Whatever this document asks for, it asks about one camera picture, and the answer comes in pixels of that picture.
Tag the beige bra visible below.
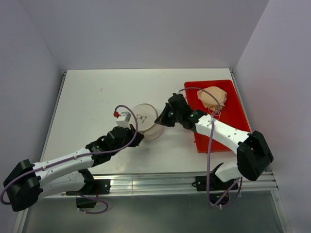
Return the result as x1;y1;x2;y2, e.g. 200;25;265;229
197;86;227;119

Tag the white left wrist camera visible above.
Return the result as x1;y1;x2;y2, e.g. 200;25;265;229
113;111;131;128

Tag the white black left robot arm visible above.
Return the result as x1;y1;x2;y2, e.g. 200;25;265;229
0;126;144;212

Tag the aluminium mounting rail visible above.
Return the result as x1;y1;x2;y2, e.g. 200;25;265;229
41;169;279;199

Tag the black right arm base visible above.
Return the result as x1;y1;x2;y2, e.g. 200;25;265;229
191;175;241;207

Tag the red plastic tray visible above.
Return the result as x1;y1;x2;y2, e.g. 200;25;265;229
184;80;250;153

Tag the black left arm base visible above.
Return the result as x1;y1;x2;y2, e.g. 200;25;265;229
66;179;111;212

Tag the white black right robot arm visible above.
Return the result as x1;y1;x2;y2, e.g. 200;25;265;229
155;94;274;189

